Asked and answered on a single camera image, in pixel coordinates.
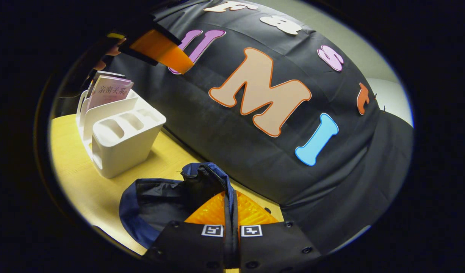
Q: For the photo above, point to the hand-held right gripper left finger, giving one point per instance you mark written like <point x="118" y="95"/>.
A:
<point x="190" y="246"/>

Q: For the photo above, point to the black backdrop cloth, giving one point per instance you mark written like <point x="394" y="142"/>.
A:
<point x="236" y="159"/>

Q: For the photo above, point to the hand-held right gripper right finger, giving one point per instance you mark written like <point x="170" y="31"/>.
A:
<point x="274" y="246"/>

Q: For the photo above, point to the pink cover book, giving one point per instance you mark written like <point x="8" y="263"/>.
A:
<point x="111" y="93"/>

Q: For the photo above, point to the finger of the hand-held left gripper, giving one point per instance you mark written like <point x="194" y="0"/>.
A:
<point x="160" y="47"/>

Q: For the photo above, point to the white plastic bookshelf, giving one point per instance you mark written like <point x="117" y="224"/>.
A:
<point x="126" y="151"/>

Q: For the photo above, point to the blue schoolbag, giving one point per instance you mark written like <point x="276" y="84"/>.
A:
<point x="160" y="204"/>

